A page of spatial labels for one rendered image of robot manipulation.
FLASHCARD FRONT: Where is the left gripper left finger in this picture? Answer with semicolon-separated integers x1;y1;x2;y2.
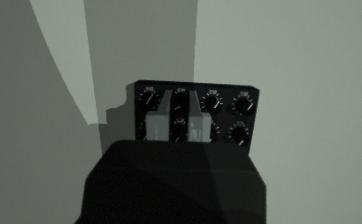
145;90;175;141

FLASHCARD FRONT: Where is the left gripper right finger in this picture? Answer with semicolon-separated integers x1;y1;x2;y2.
185;90;211;142

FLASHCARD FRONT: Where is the black knob panel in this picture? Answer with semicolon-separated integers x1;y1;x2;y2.
134;80;260;155

